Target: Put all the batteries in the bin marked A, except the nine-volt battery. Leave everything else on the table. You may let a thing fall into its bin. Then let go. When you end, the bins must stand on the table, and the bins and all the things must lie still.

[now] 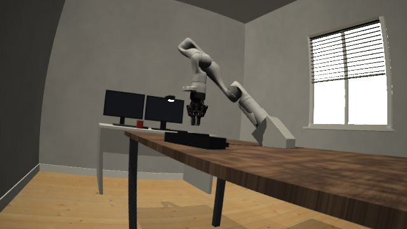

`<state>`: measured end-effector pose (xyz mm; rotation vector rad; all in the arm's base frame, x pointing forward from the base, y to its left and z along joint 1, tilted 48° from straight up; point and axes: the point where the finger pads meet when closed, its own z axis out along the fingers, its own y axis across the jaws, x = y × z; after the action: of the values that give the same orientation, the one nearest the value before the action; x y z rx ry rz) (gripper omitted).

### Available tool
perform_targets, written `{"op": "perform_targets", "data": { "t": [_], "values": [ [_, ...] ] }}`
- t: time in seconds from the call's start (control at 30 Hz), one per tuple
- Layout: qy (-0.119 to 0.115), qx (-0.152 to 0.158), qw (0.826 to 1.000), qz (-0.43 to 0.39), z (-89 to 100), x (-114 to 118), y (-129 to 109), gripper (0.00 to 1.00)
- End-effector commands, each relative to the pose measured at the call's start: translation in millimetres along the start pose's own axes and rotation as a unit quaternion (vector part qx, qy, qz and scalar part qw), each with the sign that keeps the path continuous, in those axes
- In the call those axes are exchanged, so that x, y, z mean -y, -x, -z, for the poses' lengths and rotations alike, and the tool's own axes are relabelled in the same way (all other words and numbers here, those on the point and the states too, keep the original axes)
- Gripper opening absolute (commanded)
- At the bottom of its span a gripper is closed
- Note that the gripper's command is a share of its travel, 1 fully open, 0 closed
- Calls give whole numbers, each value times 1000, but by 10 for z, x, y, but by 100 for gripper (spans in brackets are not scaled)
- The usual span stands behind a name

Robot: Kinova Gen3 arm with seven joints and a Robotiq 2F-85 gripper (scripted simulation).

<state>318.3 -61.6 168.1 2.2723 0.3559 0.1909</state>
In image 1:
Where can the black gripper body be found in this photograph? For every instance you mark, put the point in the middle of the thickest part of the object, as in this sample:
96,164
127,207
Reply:
197,97

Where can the black rack of three bins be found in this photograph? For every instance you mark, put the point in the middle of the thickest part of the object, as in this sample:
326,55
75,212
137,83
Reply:
196,140

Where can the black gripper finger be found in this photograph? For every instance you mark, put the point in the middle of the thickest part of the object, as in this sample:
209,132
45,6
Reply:
200,113
190,110

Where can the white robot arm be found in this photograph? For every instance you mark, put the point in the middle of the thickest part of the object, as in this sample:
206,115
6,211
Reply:
209,68

